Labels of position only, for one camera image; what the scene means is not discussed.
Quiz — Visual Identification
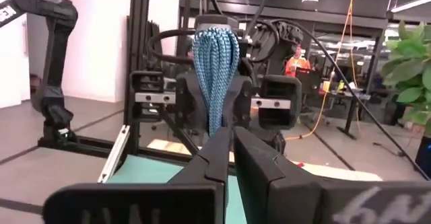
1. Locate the person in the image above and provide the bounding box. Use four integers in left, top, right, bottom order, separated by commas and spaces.
284, 44, 312, 79

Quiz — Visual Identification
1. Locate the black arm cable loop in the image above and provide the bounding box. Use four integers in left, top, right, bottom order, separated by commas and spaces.
241, 0, 274, 40
147, 28, 197, 66

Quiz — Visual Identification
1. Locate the white ceiling light strip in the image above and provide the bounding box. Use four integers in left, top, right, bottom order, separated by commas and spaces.
389, 0, 431, 15

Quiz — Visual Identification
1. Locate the green plant in black pot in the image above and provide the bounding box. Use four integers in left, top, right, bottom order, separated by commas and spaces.
380, 20, 431, 136

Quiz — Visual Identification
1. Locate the black jointed mount arm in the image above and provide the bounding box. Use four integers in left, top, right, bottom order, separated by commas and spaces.
0, 0, 79, 133

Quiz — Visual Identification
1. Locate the black computer tower blue light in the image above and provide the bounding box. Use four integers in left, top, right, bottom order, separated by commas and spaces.
414, 135, 431, 178

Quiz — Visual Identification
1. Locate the blue braided USB-C cable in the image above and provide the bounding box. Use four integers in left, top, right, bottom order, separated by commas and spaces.
192, 26, 241, 218

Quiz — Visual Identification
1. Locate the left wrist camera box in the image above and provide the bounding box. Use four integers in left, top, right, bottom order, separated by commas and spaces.
194, 13, 240, 34

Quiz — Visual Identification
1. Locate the long black cable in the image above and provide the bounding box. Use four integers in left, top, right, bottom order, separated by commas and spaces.
269, 18, 431, 181

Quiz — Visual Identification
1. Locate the black frame base beam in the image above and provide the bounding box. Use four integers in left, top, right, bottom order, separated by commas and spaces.
37, 135, 195, 163

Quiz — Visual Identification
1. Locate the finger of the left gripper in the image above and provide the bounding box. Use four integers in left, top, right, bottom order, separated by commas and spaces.
174, 72, 207, 131
222, 75, 254, 130

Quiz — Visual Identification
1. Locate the black diagonal frame brace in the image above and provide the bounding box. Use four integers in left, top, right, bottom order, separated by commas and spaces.
157, 104, 200, 157

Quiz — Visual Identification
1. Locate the black aluminium frame post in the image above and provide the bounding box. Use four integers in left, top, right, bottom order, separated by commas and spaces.
123, 0, 152, 154

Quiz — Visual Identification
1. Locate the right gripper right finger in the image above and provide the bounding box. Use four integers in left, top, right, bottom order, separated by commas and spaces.
233, 126, 431, 224

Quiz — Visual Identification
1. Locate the yellow hanging cable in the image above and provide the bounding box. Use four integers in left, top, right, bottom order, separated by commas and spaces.
285, 0, 358, 141

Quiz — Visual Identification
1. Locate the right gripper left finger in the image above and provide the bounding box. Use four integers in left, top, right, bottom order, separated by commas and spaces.
42, 126, 233, 224

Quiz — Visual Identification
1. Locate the black office desk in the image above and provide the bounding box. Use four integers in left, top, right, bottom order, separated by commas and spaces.
323, 88, 372, 141

